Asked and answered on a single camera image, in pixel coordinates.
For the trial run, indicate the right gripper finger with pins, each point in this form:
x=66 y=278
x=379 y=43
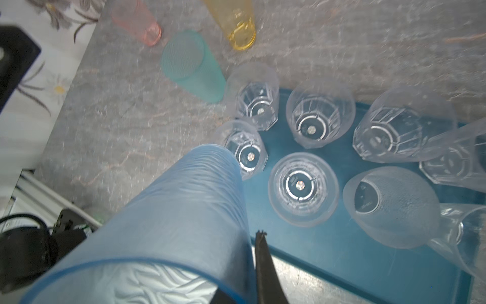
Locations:
x=269 y=289

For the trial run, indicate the blue tall plastic cup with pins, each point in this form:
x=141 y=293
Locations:
x=182 y=239

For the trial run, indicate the clear faceted glass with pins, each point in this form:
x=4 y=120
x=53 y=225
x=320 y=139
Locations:
x=406 y=124
x=463 y=163
x=303 y=189
x=244 y=142
x=320 y=111
x=252 y=94

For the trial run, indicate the teal plastic tray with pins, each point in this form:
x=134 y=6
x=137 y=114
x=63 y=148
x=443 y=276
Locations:
x=339 y=251

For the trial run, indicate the yellow tall plastic cup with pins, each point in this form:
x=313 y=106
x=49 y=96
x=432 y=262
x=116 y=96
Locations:
x=236 y=20

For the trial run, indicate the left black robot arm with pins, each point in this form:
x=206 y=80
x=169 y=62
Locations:
x=19 y=54

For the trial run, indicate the green tall plastic cup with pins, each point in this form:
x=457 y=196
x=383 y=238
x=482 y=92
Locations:
x=187 y=61

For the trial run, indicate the pink small plastic cup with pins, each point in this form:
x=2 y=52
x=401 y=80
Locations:
x=134 y=17

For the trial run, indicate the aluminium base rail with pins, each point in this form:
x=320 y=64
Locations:
x=30 y=196

